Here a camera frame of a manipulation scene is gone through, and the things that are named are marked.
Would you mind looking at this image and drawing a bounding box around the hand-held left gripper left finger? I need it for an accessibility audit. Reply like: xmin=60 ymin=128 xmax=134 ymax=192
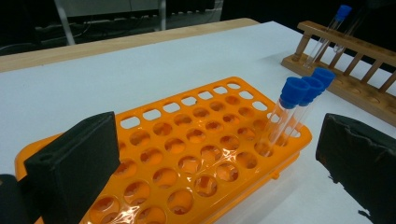
xmin=22 ymin=111 xmax=121 ymax=224

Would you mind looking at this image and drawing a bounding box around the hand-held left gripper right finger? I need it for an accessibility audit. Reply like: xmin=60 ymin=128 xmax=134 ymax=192
xmin=315 ymin=112 xmax=396 ymax=224

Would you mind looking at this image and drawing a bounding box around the wooden test tube rack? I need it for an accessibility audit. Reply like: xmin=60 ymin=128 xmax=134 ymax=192
xmin=280 ymin=20 xmax=396 ymax=127

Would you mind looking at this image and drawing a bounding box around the blue-capped glass test tube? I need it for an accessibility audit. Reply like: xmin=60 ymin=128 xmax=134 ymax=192
xmin=303 ymin=4 xmax=353 ymax=69
xmin=332 ymin=12 xmax=367 ymax=54
xmin=274 ymin=76 xmax=326 ymax=147
xmin=255 ymin=77 xmax=311 ymax=157
xmin=286 ymin=67 xmax=337 ymax=139

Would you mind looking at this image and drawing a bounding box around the orange plastic test tube rack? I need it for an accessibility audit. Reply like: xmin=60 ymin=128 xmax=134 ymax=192
xmin=13 ymin=76 xmax=313 ymax=224

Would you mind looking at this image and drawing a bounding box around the white table sheet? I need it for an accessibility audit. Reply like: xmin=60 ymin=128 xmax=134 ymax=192
xmin=0 ymin=21 xmax=396 ymax=224

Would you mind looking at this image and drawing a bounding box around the grey metal stand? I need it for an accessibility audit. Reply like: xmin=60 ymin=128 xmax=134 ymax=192
xmin=52 ymin=0 xmax=167 ymax=46

